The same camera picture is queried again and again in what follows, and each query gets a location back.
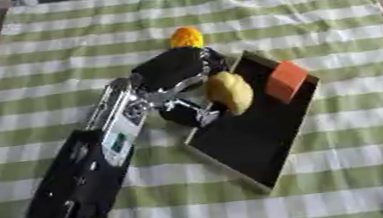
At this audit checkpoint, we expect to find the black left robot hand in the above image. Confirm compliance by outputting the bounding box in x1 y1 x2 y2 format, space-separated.
126 41 235 135

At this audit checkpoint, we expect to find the yellow toy fruit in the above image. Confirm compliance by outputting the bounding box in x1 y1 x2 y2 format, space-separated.
203 68 257 119

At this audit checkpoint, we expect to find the cardboard box with black inside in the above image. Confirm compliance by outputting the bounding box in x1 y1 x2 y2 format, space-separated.
172 43 332 203

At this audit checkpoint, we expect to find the orange yellow toy corn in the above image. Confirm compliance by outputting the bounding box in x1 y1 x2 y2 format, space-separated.
168 24 207 52

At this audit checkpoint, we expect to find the orange block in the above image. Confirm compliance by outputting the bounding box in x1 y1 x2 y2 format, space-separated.
260 57 314 107

